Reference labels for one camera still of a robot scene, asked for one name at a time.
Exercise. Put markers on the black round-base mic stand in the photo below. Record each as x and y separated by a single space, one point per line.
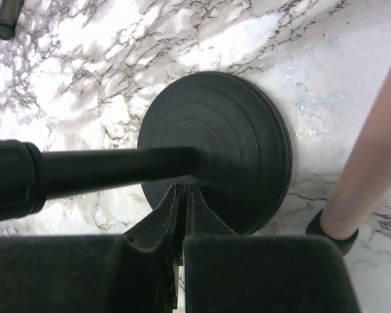
210 130

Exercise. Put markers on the pink perforated music stand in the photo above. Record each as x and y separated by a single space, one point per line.
364 180

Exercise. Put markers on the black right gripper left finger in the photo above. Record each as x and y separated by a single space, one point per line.
132 272

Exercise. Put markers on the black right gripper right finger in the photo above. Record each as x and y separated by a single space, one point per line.
226 272

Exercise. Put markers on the dark metal drum key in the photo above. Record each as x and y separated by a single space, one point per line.
9 14

